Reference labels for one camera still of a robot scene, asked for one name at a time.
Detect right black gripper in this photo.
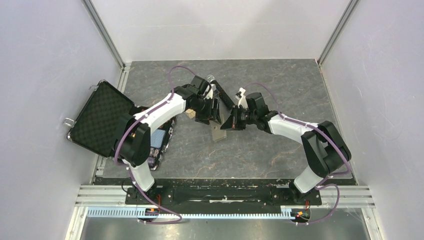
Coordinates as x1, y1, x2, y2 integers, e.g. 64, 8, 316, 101
221, 105, 258, 131

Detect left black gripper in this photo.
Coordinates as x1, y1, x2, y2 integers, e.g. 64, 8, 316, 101
190, 96, 222, 126

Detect orange credit cards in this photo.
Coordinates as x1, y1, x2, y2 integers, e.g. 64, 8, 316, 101
185, 109, 196, 119

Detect black glitter microphone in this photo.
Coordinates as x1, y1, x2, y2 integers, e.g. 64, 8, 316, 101
206, 74, 235, 111

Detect grey card holder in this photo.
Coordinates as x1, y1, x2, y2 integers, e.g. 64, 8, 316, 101
210, 113, 228, 142

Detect clear plastic card box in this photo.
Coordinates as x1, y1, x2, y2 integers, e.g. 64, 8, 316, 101
209, 84, 220, 99

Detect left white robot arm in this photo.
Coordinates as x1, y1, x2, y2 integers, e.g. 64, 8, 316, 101
113, 83, 221, 204

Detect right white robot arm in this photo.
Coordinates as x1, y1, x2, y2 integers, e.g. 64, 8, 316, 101
220, 91, 352, 204

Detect blue playing card deck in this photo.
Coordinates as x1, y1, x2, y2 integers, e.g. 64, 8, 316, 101
150, 129, 166, 149

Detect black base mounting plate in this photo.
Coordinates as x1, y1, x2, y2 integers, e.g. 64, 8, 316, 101
146, 178, 322, 214

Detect black poker chip case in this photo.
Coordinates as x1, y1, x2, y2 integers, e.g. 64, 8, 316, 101
67, 80, 176, 158

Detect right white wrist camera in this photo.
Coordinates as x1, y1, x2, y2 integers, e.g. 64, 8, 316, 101
235, 87, 248, 109

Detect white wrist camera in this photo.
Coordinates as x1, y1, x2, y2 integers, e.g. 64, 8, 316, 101
202, 83, 216, 100
235, 87, 248, 109

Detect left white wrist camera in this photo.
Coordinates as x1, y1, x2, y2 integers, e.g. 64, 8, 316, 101
202, 83, 216, 100

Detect slotted cable duct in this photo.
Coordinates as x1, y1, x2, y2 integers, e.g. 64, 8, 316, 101
86, 206, 306, 220

